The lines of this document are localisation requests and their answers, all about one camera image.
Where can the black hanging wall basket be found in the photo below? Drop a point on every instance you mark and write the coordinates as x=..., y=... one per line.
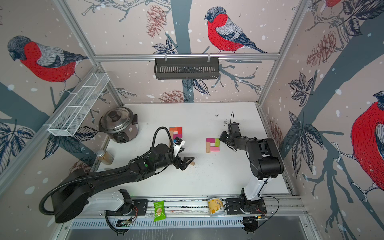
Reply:
x=187, y=68

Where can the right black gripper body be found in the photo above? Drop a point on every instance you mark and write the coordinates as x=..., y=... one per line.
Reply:
x=226, y=138

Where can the green snack packet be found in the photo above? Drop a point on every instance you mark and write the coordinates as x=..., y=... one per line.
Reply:
x=159, y=211

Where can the natural wood block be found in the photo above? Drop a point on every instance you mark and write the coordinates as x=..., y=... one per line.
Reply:
x=208, y=147

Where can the white wire mesh basket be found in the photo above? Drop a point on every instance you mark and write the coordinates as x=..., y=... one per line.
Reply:
x=80, y=102

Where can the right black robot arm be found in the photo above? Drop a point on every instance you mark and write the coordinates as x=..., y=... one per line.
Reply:
x=263, y=156

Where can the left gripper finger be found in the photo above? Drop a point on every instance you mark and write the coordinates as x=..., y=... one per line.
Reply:
x=185, y=162
x=177, y=145

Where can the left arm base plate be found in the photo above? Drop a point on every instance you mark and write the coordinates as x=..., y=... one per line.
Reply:
x=130, y=208

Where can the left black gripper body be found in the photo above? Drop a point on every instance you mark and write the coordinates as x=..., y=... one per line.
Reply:
x=169, y=160

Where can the light pink block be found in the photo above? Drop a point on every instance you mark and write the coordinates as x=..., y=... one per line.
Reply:
x=214, y=149

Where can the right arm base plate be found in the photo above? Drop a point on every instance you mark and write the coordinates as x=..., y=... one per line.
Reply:
x=240, y=206

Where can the yellow snack can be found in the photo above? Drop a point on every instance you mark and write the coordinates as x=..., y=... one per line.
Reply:
x=216, y=207

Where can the glass spice jar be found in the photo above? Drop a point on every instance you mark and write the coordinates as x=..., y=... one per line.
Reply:
x=105, y=157

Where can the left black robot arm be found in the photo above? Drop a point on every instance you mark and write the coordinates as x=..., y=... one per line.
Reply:
x=69, y=199

